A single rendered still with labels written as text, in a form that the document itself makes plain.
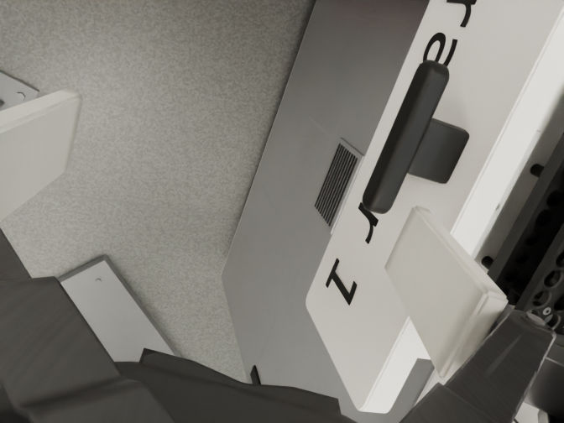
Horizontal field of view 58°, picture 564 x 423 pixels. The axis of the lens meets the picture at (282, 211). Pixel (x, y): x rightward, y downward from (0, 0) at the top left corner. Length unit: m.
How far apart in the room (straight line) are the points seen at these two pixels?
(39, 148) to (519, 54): 0.20
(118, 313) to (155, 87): 0.55
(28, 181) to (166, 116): 0.99
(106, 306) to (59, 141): 1.13
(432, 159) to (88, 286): 1.10
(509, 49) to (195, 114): 0.94
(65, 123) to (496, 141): 0.18
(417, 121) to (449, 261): 0.09
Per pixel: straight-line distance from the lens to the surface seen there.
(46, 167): 0.18
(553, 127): 0.39
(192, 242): 1.26
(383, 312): 0.29
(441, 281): 0.17
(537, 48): 0.25
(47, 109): 0.17
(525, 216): 0.36
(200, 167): 1.19
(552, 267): 0.34
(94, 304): 1.30
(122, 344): 1.37
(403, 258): 0.20
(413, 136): 0.24
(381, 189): 0.24
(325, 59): 0.93
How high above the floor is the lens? 1.12
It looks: 62 degrees down
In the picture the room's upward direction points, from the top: 150 degrees clockwise
